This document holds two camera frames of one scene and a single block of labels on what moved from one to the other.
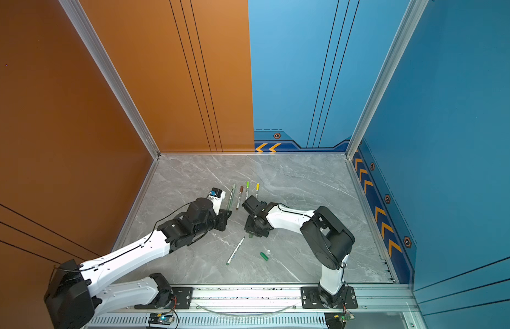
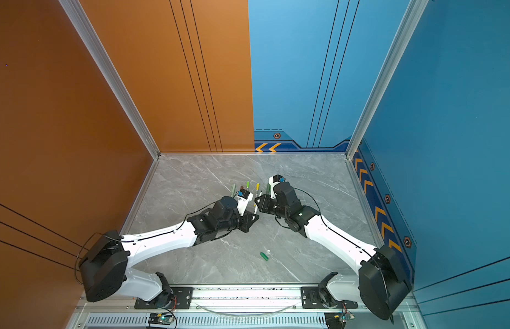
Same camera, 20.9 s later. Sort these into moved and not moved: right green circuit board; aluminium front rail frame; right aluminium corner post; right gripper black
Moved: right gripper black
Not moved: right aluminium corner post; aluminium front rail frame; right green circuit board
